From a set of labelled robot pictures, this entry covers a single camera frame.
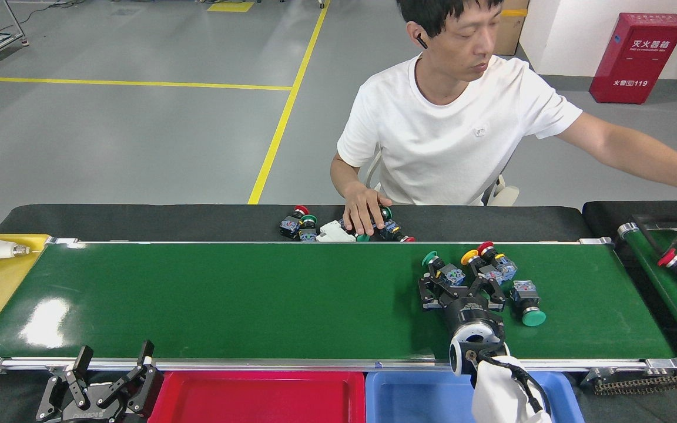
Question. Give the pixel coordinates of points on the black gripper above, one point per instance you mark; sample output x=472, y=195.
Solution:
x=471, y=311
x=94, y=405

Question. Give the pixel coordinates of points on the green push button switch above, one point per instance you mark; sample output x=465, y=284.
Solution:
x=308, y=235
x=533, y=318
x=386, y=212
x=363, y=238
x=453, y=275

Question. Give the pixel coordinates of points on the yellow push button switch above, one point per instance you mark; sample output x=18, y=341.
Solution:
x=469, y=257

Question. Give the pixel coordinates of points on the person's right forearm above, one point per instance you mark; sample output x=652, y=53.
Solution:
x=347, y=179

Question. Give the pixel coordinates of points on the person's left forearm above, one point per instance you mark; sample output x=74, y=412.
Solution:
x=656, y=164

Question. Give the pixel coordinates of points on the red plastic tray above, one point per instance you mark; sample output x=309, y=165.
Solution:
x=256, y=402

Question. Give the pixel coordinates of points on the long green conveyor belt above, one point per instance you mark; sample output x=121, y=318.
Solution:
x=256, y=299

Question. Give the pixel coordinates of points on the short green conveyor belt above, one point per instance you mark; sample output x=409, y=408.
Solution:
x=670, y=311

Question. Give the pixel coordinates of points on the person's right hand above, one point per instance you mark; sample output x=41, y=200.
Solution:
x=363, y=208

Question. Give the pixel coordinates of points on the blue plastic bin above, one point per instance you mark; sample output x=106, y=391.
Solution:
x=415, y=402

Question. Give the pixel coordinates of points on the person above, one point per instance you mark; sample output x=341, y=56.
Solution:
x=450, y=135

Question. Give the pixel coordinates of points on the thin black rod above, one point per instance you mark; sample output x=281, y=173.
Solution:
x=646, y=233

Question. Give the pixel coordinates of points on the black earbud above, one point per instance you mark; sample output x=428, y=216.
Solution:
x=421, y=41

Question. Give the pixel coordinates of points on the cardboard box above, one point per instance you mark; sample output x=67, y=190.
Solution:
x=509, y=32

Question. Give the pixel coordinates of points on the red fire extinguisher cabinet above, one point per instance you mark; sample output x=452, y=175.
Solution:
x=638, y=64

